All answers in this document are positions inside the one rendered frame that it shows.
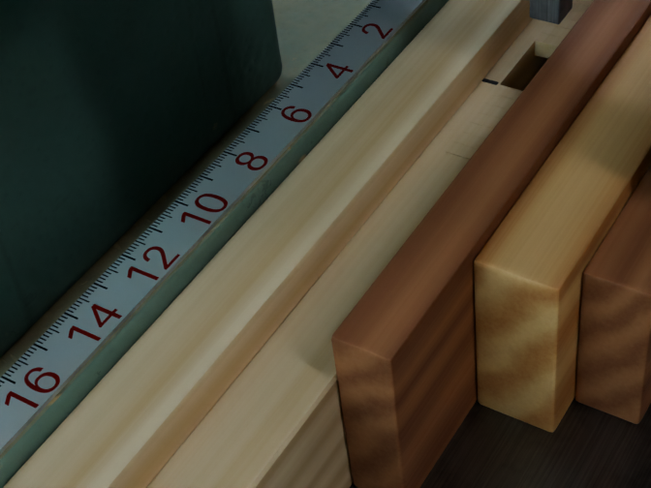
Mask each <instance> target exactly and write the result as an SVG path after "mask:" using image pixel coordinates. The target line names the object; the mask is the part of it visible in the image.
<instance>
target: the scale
mask: <svg viewBox="0 0 651 488"><path fill-rule="evenodd" d="M425 1H426V0H372V1H371V3H370V4H369V5H368V6H367V7H366V8H365V9H364V10H363V11H362V12H361V13H360V14H359V15H358V16H357V17H356V18H355V19H354V20H353V21H352V22H351V23H350V24H349V25H348V26H347V27H346V28H345V29H344V30H343V31H342V32H341V33H340V34H339V35H338V36H337V37H336V38H335V39H334V40H333V41H332V42H331V43H330V44H329V45H328V46H327V47H326V48H325V49H324V50H323V51H322V52H321V53H320V54H319V55H318V56H317V57H316V58H315V59H314V60H313V61H312V62H311V63H310V64H309V65H308V66H307V67H306V68H305V69H304V70H303V71H302V73H301V74H300V75H299V76H298V77H297V78H296V79H295V80H294V81H293V82H292V83H291V84H290V85H289V86H288V87H287V88H286V89H285V90H284V91H283V92H282V93H281V94H280V95H279V96H278V97H277V98H276V99H275V100H274V101H273V102H272V103H271V104H270V105H269V106H268V107H267V108H266V109H265V110H264V111H263V112H262V113H261V114H260V115H259V116H258V117H257V118H256V119H255V120H254V121H253V122H252V123H251V124H250V125H249V126H248V127H247V128H246V129H245V130H244V131H243V132H242V133H241V134H240V135H239V136H238V137H237V138H236V139H235V140H234V141H233V143H232V144H231V145H230V146H229V147H228V148H227V149H226V150H225V151H224V152H223V153H222V154H221V155H220V156H219V157H218V158H217V159H216V160H215V161H214V162H213V163H212V164H211V165H210V166H209V167H208V168H207V169H206V170H205V171H204V172H203V173H202V174H201V175H200V176H199V177H198V178H197V179H196V180H195V181H194V182H193V183H192V184H191V185H190V186H189V187H188V188H187V189H186V190H185V191H184V192H183V193H182V194H181V195H180V196H179V197H178V198H177V199H176V200H175V201H174V202H173V203H172V204H171V205H170V206H169V207H168V208H167V209H166V210H165V212H164V213H163V214H162V215H161V216H160V217H159V218H158V219H157V220H156V221H155V222H154V223H153V224H152V225H151V226H150V227H149V228H148V229H147V230H146V231H145V232H144V233H143V234H142V235H141V236H140V237H139V238H138V239H137V240H136V241H135V242H134V243H133V244H132V245H131V246H130V247H129V248H128V249H127V250H126V251H125V252H124V253H123V254H122V255H121V256H120V257H119V258H118V259H117V260H116V261H115V262H114V263H113V264H112V265H111V266H110V267H109V268H108V269H107V270H106V271H105V272H104V273H103V274H102V275H101V276H100V277H99V278H98V279H97V280H96V281H95V283H94V284H93V285H92V286H91V287H90V288H89V289H88V290H87V291H86V292H85V293H84V294H83V295H82V296H81V297H80V298H79V299H78V300H77V301H76V302H75V303H74V304H73V305H72V306H71V307H70V308H69V309H68V310H67V311H66V312H65V313H64V314H63V315H62V316H61V317H60V318H59V319H58V320H57V321H56V322H55V323H54V324H53V325H52V326H51V327H50V328H49V329H48V330H47V331H46V332H45V333H44V334H43V335H42V336H41V337H40V338H39V339H38V340H37V341H36V342H35V343H34V344H33V345H32V346H31V347H30V348H29V349H28V350H27V351H26V353H25V354H24V355H23V356H22V357H21V358H20V359H19V360H18V361H17V362H16V363H15V364H14V365H13V366H12V367H11V368H10V369H9V370H8V371H7V372H6V373H5V374H4V375H3V376H2V377H1V378H0V455H1V454H2V453H3V452H4V450H5V449H6V448H7V447H8V446H9V445H10V444H11V443H12V442H13V441H14V440H15V439H16V438H17V437H18V435H19V434H20V433H21V432H22V431H23V430H24V429H25V428H26V427H27V426H28V425H29V424H30V423H31V422H32V420H33V419H34V418H35V417H36V416H37V415H38V414H39V413H40V412H41V411H42V410H43V409H44V408H45V407H46V406H47V404H48V403H49V402H50V401H51V400H52V399H53V398H54V397H55V396H56V395H57V394H58V393H59V392H60V391H61V389H62V388H63V387H64V386H65V385H66V384H67V383H68V382H69V381H70V380H71V379H72V378H73V377H74V376H75V375H76V373H77V372H78V371H79V370H80V369H81V368H82V367H83V366H84V365H85V364H86V363H87V362H88V361H89V359H90V358H91V357H92V356H93V355H94V354H95V353H96V352H97V351H98V350H99V349H100V348H101V347H102V346H103V345H104V343H105V342H106V341H107V340H108V339H109V338H110V337H111V336H112V335H113V334H114V333H115V332H116V331H117V330H118V328H119V327H120V326H121V325H122V324H123V323H124V322H125V321H126V320H127V319H128V318H129V317H130V316H131V315H132V314H133V313H134V312H135V311H136V309H137V308H138V307H139V306H140V305H141V304H142V303H143V302H144V301H145V300H146V298H147V297H148V296H149V295H150V294H151V293H152V292H153V291H154V290H155V289H157V288H158V287H159V286H160V285H161V283H162V282H163V281H164V280H165V279H166V278H167V277H168V276H169V275H170V274H171V273H172V272H173V270H174V269H175V268H176V266H177V265H179V264H180V263H181V262H182V261H183V260H184V259H185V258H186V257H187V256H188V255H189V253H190V252H191V251H192V250H193V249H194V248H195V247H196V246H197V245H198V244H199V243H200V242H201V241H202V240H203V238H204V237H205V236H206V235H207V234H208V233H209V232H210V231H211V230H212V229H213V228H214V227H215V226H216V225H217V224H218V222H219V221H220V220H221V219H222V218H223V217H224V216H225V215H226V214H227V213H228V212H229V211H230V210H231V209H232V208H233V206H234V205H235V204H236V203H237V202H238V201H239V200H240V199H241V198H242V197H243V196H244V195H245V194H246V192H247V191H248V190H249V189H250V188H251V187H252V186H253V185H254V184H255V183H256V182H257V181H258V180H259V179H260V178H261V176H262V175H263V174H264V173H265V172H266V171H267V170H268V169H269V168H270V167H271V166H272V165H273V164H274V163H275V161H276V160H277V159H278V158H279V157H280V156H281V155H282V154H283V153H284V152H285V151H286V150H287V149H288V148H289V147H290V145H291V144H292V143H293V142H294V141H295V140H296V139H297V138H298V137H299V136H300V135H301V134H302V133H303V131H304V130H305V129H306V128H307V127H308V126H309V125H310V124H311V123H312V122H313V121H314V120H315V119H316V118H317V117H318V115H319V114H320V113H321V112H322V111H323V110H324V109H325V108H326V107H327V106H328V105H329V104H330V103H331V102H332V100H333V99H334V98H335V97H336V96H337V95H338V94H339V93H340V92H341V91H342V90H343V89H344V88H345V87H346V85H347V84H348V83H349V82H350V81H351V80H352V79H353V78H354V77H355V76H356V75H357V74H358V73H359V72H360V70H361V69H362V68H363V67H364V66H365V65H366V64H367V63H368V62H369V61H370V60H371V59H372V58H373V57H374V56H375V54H376V53H377V52H378V51H379V50H380V49H381V48H382V47H383V46H384V45H385V44H386V43H387V42H388V41H389V39H390V38H391V37H392V36H393V35H394V34H395V33H396V32H397V31H398V30H399V29H400V28H401V27H402V26H403V24H404V23H405V22H406V21H407V20H408V19H409V18H410V17H411V16H412V15H413V14H414V13H415V12H416V11H417V10H418V8H419V7H420V6H421V5H422V4H423V3H424V2H425Z"/></svg>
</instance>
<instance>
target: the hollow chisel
mask: <svg viewBox="0 0 651 488"><path fill-rule="evenodd" d="M572 7H573V0H530V18H534V19H538V20H542V21H546V22H551V23H555V24H560V22H561V21H562V20H563V19H564V17H565V16H566V15H567V14H568V12H569V11H570V10H571V9H572Z"/></svg>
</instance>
